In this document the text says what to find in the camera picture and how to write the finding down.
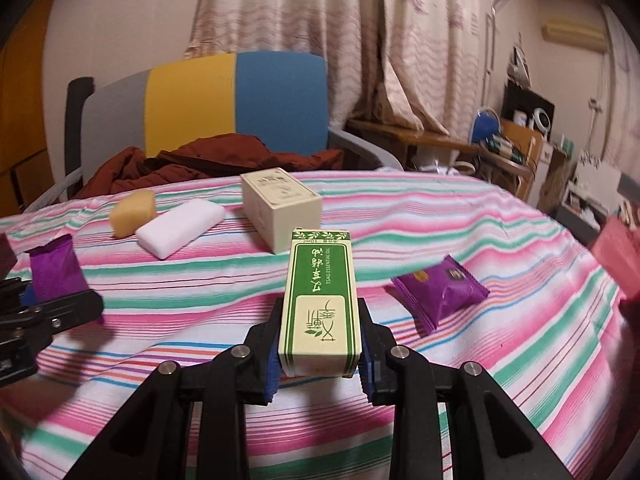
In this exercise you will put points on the wall air conditioner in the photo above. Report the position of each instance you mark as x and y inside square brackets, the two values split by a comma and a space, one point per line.
[575, 35]

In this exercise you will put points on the grey yellow blue chair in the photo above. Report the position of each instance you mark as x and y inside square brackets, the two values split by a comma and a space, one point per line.
[280, 100]

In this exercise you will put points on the patterned curtain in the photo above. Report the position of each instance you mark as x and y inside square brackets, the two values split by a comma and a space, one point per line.
[300, 10]

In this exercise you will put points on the orange wooden wardrobe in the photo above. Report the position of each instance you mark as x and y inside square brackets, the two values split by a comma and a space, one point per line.
[25, 110]

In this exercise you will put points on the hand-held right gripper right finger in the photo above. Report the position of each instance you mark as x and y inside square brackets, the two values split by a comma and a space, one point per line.
[367, 375]

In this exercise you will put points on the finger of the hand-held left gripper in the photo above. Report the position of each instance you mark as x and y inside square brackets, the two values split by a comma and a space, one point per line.
[22, 296]
[70, 310]

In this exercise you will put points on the purple snack packet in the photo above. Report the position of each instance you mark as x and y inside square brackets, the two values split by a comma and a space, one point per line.
[442, 292]
[52, 267]

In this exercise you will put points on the small yellow sponge block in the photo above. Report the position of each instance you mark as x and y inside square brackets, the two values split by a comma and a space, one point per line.
[131, 215]

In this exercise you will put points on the red-brown jacket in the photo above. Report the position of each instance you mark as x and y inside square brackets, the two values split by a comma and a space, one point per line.
[210, 155]

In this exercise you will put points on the pink box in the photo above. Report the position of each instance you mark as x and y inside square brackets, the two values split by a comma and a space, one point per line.
[620, 260]

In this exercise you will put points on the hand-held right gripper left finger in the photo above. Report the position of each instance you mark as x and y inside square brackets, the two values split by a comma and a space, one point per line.
[272, 360]

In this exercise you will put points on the white round fan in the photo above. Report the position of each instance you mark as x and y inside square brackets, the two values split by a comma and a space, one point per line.
[540, 120]

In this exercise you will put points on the green and cream carton box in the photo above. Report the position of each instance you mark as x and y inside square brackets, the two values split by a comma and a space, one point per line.
[320, 300]

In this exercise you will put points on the plain cream carton box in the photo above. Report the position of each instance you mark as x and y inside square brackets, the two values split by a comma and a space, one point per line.
[280, 210]

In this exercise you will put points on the cardboard box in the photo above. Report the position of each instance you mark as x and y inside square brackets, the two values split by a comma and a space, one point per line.
[555, 175]

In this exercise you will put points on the white foam bar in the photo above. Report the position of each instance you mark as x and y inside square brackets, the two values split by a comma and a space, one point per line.
[180, 227]

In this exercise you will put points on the wooden desk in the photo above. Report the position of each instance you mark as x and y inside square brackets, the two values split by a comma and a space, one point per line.
[425, 135]

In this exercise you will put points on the black shelf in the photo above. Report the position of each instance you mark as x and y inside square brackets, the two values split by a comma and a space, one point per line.
[520, 97]

